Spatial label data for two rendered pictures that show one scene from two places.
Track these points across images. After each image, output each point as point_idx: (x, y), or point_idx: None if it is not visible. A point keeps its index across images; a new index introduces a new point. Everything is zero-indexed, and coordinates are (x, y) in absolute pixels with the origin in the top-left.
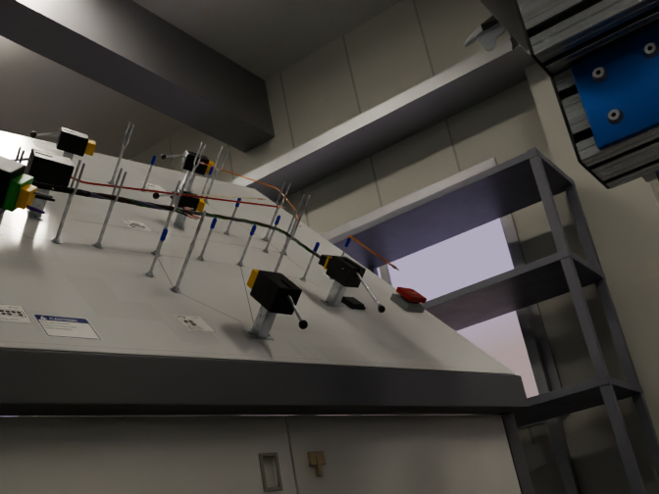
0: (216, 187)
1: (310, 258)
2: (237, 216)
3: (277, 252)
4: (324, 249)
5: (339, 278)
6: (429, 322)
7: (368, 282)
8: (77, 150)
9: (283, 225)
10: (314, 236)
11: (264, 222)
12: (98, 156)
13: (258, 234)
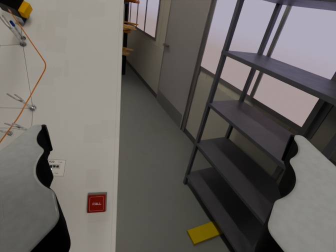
0: (69, 6)
1: (60, 132)
2: (42, 64)
3: (25, 130)
4: (97, 108)
5: None
6: (96, 227)
7: (92, 165)
8: None
9: (88, 70)
10: (109, 84)
11: (66, 70)
12: None
13: (34, 98)
